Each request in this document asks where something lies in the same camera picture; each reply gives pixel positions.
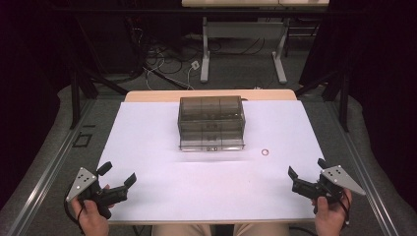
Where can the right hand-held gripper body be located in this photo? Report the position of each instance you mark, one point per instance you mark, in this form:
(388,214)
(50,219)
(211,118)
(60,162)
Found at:
(341,178)

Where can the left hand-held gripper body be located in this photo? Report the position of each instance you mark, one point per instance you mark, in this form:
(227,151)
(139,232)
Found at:
(82,183)

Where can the clear grey drawer box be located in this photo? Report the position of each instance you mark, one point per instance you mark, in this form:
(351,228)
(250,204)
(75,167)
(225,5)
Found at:
(211,123)

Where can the person's left hand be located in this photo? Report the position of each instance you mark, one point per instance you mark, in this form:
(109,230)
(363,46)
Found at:
(91,219)

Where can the person's right hand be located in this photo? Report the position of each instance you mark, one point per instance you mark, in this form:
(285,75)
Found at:
(329,216)

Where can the white table sheet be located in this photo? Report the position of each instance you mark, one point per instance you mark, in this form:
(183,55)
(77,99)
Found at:
(164,183)

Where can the person's right leg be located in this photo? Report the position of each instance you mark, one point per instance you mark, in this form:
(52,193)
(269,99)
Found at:
(262,230)

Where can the person's leg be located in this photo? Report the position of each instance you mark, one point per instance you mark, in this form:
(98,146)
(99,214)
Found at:
(183,230)
(262,230)

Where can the black metal stand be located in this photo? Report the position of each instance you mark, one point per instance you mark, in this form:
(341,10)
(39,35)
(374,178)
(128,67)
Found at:
(75,98)
(343,98)

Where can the person's left leg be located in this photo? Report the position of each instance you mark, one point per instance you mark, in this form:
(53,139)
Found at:
(183,230)

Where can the dark curtain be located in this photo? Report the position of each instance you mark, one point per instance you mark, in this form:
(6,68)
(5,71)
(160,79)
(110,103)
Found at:
(383,82)
(26,98)

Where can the white power adapter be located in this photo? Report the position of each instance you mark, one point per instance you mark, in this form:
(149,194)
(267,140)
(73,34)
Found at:
(194,64)

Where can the white desk with metal legs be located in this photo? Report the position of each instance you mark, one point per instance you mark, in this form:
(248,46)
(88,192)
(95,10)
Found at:
(242,30)

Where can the black metal crossbar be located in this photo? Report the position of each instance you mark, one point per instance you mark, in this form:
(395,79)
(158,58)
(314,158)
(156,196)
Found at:
(196,11)

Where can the aluminium floor rail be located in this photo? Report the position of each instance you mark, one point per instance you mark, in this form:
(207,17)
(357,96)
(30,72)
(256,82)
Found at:
(358,155)
(49,172)

